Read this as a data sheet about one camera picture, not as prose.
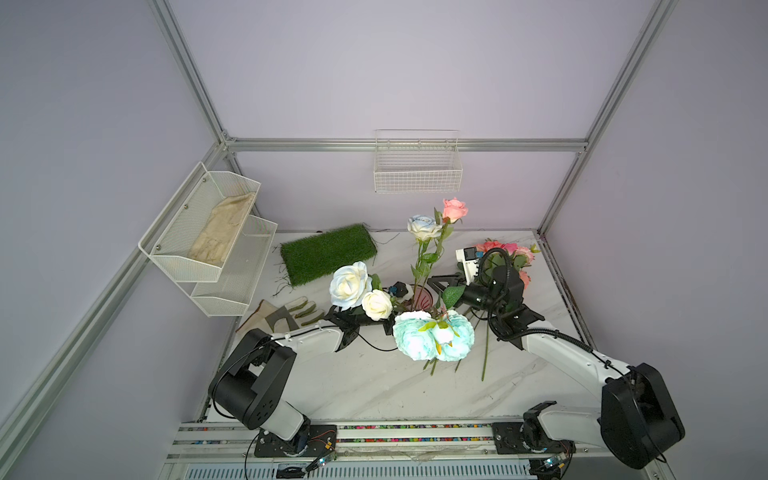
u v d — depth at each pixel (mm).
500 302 627
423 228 661
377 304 498
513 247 990
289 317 931
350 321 684
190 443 748
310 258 1079
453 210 674
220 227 803
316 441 734
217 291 888
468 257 702
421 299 764
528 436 669
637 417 414
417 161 956
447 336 369
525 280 974
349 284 515
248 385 439
